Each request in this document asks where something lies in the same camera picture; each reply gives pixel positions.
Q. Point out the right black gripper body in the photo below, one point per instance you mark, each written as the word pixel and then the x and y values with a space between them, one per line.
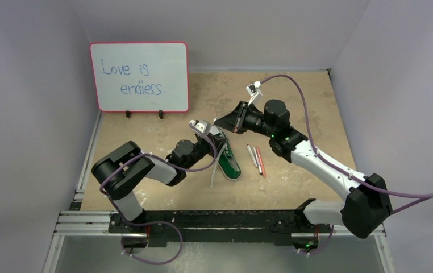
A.
pixel 243 119

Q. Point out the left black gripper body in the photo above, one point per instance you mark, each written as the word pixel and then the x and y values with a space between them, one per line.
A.
pixel 202 147

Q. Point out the green canvas sneaker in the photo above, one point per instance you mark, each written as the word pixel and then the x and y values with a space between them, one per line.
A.
pixel 226 159

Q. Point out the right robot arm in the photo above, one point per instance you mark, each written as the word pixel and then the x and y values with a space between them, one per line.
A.
pixel 364 205

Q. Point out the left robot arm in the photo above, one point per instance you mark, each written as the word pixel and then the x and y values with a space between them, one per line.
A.
pixel 122 170

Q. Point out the white marker pen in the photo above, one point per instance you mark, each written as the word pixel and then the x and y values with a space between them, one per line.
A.
pixel 252 155

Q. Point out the orange marker pen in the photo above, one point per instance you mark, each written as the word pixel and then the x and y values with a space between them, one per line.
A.
pixel 264 172

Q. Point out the grey marker pen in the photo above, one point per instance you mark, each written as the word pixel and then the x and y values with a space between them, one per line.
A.
pixel 258 161

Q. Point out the red framed whiteboard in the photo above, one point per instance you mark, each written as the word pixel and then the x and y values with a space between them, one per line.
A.
pixel 142 77

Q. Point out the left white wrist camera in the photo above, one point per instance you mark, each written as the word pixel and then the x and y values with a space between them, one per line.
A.
pixel 200 126

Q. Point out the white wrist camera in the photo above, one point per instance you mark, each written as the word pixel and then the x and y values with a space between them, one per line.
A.
pixel 254 91
pixel 200 126

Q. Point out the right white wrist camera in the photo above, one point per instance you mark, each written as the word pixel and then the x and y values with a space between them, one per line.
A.
pixel 254 91

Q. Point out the black aluminium base frame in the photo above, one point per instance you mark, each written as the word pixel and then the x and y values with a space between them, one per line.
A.
pixel 197 226

